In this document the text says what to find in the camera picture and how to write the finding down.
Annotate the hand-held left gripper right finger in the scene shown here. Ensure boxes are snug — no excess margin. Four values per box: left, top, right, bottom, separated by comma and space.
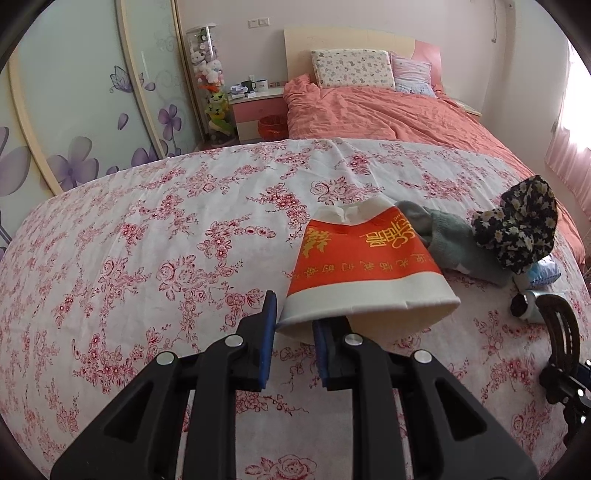
311, 318, 539, 480

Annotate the silver can with black cap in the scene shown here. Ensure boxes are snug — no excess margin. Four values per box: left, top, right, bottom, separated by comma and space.
510, 288, 555, 323

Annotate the red and white paper cup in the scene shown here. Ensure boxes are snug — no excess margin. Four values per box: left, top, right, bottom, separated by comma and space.
276, 196, 461, 345

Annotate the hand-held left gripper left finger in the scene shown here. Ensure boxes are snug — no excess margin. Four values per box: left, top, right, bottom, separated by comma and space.
50, 290, 278, 480

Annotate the dark floral cloth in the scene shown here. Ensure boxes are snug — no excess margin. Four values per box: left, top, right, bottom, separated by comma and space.
471, 175, 559, 277

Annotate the pink curtain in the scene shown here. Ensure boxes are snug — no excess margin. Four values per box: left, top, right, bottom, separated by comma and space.
545, 120, 591, 205

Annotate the dark wooden chair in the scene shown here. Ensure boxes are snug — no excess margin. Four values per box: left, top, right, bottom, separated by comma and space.
538, 295, 579, 370

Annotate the clear plush toy tube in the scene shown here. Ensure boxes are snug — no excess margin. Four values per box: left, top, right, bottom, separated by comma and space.
185, 25, 234, 148

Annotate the wooden bed headboard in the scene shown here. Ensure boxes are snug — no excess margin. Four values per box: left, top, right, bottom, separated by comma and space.
283, 25, 442, 91

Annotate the floral white pillow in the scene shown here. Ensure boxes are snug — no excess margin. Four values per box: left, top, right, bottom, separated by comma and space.
310, 48, 397, 90

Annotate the grey sock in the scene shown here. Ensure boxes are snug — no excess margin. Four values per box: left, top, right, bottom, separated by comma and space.
396, 200, 511, 288

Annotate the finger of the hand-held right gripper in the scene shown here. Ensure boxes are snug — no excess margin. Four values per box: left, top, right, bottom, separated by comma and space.
539, 362, 585, 406

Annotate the pink striped pillow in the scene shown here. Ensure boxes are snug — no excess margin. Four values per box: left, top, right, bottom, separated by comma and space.
390, 53, 437, 97

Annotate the flower print wardrobe door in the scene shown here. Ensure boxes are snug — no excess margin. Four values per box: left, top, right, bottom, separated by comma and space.
0, 0, 195, 260

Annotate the pink nightstand with mugs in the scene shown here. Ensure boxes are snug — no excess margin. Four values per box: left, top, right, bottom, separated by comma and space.
228, 85, 288, 142

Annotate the light blue printed packet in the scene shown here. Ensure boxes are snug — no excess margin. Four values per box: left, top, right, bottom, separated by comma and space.
526, 255, 562, 286

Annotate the floral pink tablecloth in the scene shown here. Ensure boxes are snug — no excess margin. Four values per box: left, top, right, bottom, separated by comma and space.
0, 137, 591, 480

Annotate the small red bin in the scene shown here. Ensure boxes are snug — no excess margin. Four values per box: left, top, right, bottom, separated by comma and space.
257, 115, 287, 141

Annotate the salmon pink duvet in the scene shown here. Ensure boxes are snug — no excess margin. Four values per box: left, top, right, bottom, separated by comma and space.
283, 74, 585, 260

